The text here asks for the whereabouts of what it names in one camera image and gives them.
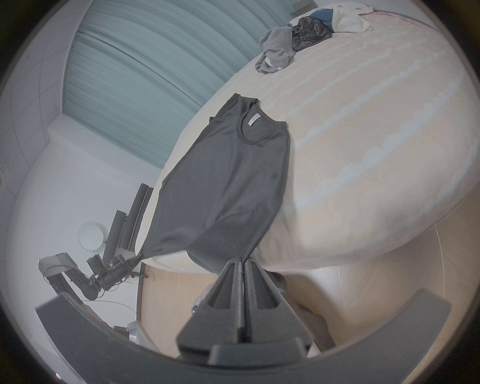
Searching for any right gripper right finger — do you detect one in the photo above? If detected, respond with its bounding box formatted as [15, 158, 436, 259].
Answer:
[245, 259, 314, 355]

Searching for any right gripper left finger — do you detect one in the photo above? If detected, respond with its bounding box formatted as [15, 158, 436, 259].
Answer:
[177, 258, 244, 357]

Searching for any black T-shirt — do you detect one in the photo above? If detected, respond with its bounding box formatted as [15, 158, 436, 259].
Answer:
[140, 93, 291, 274]

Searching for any bed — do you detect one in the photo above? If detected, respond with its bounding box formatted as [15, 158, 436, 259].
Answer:
[140, 0, 477, 280]

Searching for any round white mirror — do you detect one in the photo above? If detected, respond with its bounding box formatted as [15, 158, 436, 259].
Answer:
[77, 222, 106, 253]

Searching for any black chest of drawers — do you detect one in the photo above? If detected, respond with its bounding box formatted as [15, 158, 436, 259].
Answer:
[125, 183, 154, 251]

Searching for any blue-green curtain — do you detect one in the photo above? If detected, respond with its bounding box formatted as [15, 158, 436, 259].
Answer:
[62, 32, 203, 171]
[80, 0, 297, 109]

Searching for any grey garment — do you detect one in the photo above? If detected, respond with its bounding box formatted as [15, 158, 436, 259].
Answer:
[255, 27, 301, 75]

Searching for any black shiny garment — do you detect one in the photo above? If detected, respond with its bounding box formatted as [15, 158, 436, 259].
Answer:
[290, 16, 334, 51]

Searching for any white printed pillow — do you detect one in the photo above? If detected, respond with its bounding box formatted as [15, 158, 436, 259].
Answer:
[287, 0, 372, 27]

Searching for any dark blue garment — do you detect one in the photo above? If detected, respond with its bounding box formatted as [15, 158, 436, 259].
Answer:
[311, 8, 336, 32]

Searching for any white garment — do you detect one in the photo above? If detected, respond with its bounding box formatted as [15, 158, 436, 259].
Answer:
[332, 3, 374, 34]

